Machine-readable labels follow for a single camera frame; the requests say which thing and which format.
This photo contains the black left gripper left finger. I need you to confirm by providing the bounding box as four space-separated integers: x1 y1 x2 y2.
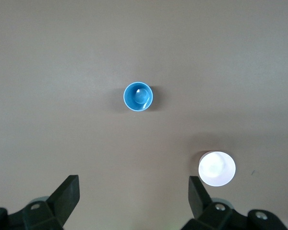
0 175 81 230

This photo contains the blue plastic cup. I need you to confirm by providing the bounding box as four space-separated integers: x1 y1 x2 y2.
123 81 154 113

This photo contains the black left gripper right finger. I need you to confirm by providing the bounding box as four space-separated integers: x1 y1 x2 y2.
181 176 288 230

